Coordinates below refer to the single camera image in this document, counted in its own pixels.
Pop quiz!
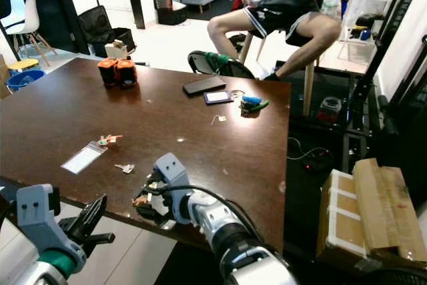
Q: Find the wooden stool black seat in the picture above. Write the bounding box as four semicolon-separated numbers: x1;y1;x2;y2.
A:
240;28;318;117

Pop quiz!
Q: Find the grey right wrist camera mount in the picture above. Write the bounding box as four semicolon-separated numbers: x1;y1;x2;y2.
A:
152;153;197;226

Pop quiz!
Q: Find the glass jar red lid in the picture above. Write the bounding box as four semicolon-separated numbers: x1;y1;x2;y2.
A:
319;97;342;124

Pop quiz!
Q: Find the black fabric bag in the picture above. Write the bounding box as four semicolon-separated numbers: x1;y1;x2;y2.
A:
77;5;135;55

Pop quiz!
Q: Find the small beige cardboard box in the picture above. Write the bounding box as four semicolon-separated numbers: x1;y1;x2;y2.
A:
105;39;129;60

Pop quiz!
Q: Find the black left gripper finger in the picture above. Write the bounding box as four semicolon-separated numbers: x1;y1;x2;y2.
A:
75;196;103;234
83;198;107;234

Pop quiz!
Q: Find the white-taped cardboard box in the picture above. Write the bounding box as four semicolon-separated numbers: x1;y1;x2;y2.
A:
316;158;427;272

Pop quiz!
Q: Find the black phone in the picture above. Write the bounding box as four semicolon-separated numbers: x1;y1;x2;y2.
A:
183;76;228;96

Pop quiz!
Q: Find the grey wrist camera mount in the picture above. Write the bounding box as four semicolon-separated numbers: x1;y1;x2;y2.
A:
152;153;197;226
16;184;87;260

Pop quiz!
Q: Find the blue green keychain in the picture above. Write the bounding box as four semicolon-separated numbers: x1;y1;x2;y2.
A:
240;95;270;116

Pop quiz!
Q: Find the blue bucket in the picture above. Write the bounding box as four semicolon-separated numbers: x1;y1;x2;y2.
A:
7;69;46;93

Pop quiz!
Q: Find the yellow round lid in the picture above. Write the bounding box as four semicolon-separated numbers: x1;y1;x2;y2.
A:
8;58;39;72

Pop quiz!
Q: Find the brown wooden table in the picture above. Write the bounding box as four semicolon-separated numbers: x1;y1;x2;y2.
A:
0;57;292;254

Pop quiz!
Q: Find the orange black battery pack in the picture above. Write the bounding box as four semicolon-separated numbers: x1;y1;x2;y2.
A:
117;59;138;87
97;58;119;87

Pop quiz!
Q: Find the black metal stand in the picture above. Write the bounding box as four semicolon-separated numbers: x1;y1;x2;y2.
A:
340;0;427;172

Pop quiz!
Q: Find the white plastic chair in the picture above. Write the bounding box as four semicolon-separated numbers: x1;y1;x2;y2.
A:
3;0;59;59

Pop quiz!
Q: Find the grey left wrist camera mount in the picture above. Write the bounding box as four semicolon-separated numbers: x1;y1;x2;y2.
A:
16;184;87;260

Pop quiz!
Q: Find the large brown cardboard box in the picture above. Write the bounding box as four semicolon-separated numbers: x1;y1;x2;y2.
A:
0;55;9;93

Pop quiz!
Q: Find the clear badge holder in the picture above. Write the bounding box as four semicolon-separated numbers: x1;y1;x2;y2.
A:
61;141;107;175

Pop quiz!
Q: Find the small white-screen device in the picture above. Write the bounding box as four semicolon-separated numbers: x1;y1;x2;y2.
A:
203;91;235;105

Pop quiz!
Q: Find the black green backpack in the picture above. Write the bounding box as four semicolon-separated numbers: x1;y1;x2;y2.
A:
187;50;258;79

